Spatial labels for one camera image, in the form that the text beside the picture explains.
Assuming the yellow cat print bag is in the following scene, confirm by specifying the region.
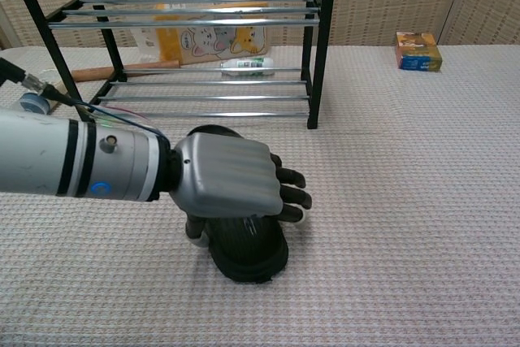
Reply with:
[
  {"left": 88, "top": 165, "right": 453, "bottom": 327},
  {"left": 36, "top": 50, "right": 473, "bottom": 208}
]
[{"left": 133, "top": 0, "right": 271, "bottom": 67}]

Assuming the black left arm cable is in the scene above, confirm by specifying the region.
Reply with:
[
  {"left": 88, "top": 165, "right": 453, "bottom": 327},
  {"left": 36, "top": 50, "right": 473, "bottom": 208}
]
[{"left": 0, "top": 57, "right": 168, "bottom": 141}]

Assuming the black metal shoe rack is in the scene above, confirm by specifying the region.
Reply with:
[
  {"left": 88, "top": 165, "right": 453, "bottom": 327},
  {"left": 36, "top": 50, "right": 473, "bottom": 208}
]
[{"left": 2, "top": 0, "right": 340, "bottom": 130}]

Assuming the white bottle green label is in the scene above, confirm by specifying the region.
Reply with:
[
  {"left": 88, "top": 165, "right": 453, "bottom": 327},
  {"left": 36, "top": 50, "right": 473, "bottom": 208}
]
[{"left": 219, "top": 56, "right": 275, "bottom": 77}]

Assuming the wooden rolling pin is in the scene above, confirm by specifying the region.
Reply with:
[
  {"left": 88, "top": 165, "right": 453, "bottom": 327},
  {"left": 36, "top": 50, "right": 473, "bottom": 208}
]
[{"left": 69, "top": 60, "right": 180, "bottom": 82}]

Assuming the cream tube blue cap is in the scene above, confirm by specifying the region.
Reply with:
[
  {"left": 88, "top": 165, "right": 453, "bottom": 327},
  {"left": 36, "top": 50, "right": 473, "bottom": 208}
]
[{"left": 18, "top": 72, "right": 66, "bottom": 115}]

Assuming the black rubber slipper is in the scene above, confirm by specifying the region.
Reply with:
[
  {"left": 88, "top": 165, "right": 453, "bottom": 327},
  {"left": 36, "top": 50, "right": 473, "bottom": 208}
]
[{"left": 184, "top": 124, "right": 290, "bottom": 284}]

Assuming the orange blue carton box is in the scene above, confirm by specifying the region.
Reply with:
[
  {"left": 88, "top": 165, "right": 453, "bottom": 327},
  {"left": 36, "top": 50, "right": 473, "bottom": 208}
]
[{"left": 394, "top": 31, "right": 444, "bottom": 73}]

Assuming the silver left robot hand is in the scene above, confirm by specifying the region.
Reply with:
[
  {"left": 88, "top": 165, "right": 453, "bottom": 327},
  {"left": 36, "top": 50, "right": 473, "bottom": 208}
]
[{"left": 168, "top": 131, "right": 313, "bottom": 249}]

